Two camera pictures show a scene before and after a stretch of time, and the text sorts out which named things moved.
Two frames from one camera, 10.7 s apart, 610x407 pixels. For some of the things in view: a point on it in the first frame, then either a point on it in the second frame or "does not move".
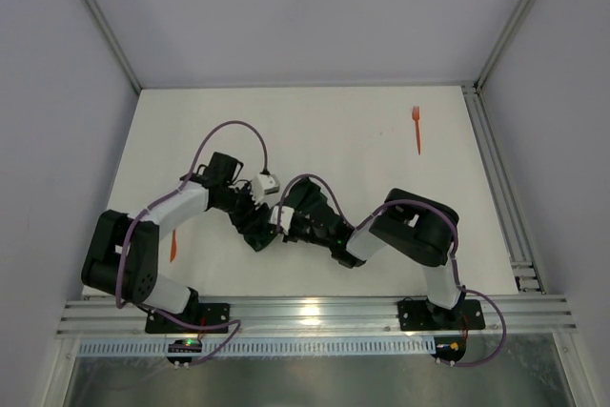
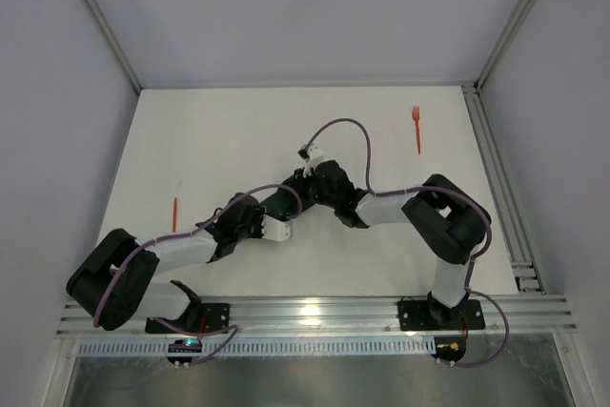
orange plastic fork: (416, 113) does not move
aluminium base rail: (503, 315) does not move
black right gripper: (299, 207) -> (314, 181)
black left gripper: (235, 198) -> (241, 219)
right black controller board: (449, 347) does not move
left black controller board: (184, 346) does not move
